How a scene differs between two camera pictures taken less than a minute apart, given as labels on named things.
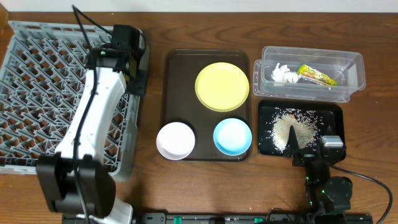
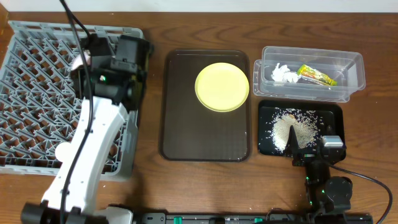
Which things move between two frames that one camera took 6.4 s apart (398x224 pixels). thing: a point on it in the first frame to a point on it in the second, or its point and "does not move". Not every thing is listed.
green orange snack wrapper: (308, 73) does not move
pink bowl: (175, 140) to (77, 60)
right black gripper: (306, 156) does not move
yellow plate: (222, 86) does not move
